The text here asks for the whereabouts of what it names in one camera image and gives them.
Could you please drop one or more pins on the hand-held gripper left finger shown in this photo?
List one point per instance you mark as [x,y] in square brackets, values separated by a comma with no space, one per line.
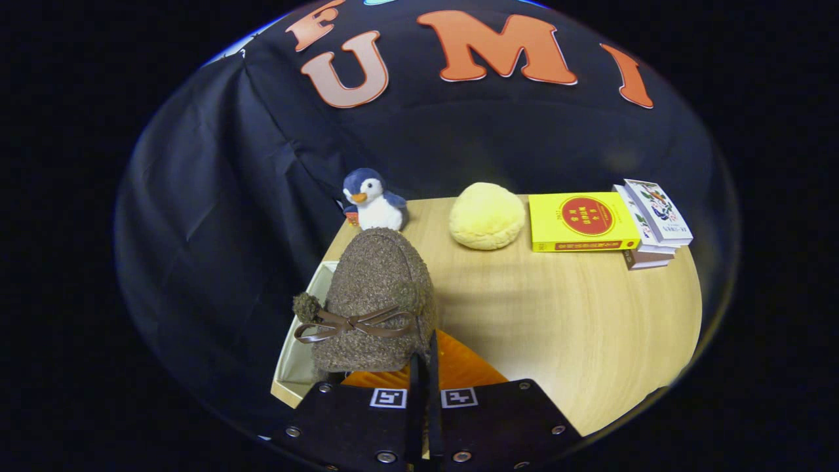
[414,426]

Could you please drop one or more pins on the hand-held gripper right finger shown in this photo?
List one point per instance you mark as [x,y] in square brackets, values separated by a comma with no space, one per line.
[434,426]

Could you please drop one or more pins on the beige fabric storage box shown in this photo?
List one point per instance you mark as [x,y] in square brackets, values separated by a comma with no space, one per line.
[293,367]

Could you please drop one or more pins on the brown fuzzy shoe with bow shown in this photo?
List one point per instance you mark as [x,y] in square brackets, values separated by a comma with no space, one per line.
[377,282]

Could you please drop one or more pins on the yellow plush bun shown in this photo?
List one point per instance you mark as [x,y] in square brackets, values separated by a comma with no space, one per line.
[486,216]

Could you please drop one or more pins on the blue white plush penguin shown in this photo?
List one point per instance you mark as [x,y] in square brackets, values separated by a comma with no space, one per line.
[377,210]

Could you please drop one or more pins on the yellow book with red circle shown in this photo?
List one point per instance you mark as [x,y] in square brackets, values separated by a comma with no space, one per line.
[583,219]

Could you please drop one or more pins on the brown book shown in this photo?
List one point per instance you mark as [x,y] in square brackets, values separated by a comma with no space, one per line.
[645,260]

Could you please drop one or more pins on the white floral cover book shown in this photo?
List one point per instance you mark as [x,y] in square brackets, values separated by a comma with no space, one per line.
[659,210]

